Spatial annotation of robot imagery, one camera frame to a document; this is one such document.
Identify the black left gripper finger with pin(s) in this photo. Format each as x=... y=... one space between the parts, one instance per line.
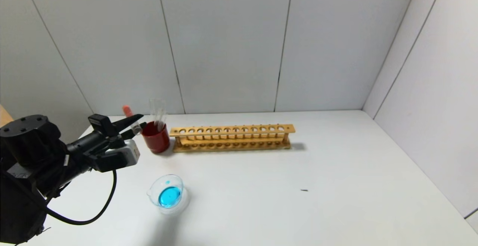
x=125 y=134
x=127 y=122

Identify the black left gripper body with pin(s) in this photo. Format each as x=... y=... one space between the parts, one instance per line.
x=105 y=127

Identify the red pigment glass test tube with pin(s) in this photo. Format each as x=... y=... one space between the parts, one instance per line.
x=129 y=112

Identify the black and orange left arm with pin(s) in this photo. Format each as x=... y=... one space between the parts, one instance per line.
x=26 y=145

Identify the empty clear glass test tube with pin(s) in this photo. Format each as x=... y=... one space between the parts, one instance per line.
x=153 y=111
x=159 y=121

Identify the wooden test tube rack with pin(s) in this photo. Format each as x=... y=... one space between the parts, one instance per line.
x=231 y=130

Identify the dark red cup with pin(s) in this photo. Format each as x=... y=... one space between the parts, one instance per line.
x=157 y=139

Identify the clear glass spouted dish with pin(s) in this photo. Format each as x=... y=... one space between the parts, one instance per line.
x=170 y=195

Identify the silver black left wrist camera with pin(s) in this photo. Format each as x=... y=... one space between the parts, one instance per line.
x=119 y=156

